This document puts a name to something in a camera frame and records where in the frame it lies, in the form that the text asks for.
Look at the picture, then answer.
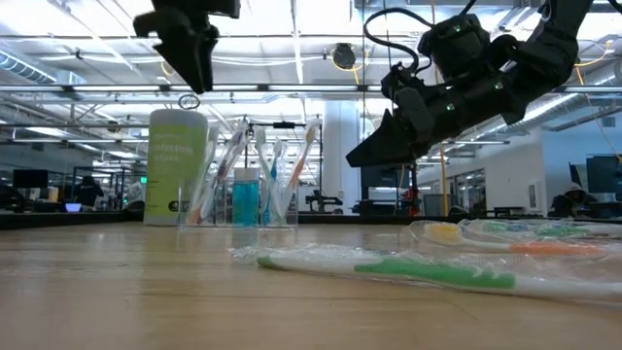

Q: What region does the black aluminium table frame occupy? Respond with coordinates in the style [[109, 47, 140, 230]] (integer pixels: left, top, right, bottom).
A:
[[0, 209, 622, 230]]

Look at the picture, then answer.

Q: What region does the black camera cable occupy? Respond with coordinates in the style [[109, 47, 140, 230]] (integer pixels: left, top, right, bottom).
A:
[[363, 7, 436, 74]]

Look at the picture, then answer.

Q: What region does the blue and white toothbrush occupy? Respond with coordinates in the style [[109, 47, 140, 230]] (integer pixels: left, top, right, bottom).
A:
[[261, 137, 287, 228]]

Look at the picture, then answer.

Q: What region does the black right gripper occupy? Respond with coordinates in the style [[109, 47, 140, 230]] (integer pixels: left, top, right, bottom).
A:
[[345, 62, 524, 168]]

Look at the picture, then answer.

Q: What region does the yellow pole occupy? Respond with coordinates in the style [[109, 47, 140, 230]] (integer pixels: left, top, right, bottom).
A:
[[439, 140, 448, 218]]

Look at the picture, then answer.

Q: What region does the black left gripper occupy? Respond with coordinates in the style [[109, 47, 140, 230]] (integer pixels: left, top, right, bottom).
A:
[[133, 0, 242, 94]]

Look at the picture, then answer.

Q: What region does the person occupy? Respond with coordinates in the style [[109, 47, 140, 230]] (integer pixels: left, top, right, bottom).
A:
[[547, 182, 599, 219], [72, 174, 106, 210]]

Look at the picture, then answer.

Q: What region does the small blue bottle white cap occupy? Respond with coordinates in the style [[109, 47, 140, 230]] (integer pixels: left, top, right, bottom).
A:
[[231, 167, 261, 228]]

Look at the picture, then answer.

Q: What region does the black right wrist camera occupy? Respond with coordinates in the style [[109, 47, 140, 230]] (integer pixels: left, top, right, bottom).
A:
[[417, 13, 492, 82]]

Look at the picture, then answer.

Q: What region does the clear acrylic organizer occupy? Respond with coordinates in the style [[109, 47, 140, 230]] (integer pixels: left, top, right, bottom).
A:
[[177, 169, 300, 229]]

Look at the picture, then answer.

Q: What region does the green wipes canister white lid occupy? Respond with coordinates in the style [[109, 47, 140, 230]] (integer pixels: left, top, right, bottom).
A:
[[143, 108, 209, 228]]

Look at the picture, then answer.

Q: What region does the green and white toothbrush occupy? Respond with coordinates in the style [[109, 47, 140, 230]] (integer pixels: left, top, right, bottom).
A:
[[227, 245, 622, 307], [459, 217, 622, 240]]

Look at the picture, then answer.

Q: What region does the purple and white toothbrush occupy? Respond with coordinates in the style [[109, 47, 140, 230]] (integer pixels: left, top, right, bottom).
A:
[[196, 119, 253, 225]]

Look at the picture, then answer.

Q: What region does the black monitor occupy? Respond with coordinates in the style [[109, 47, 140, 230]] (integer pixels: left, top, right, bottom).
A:
[[585, 155, 622, 195], [12, 168, 50, 190]]

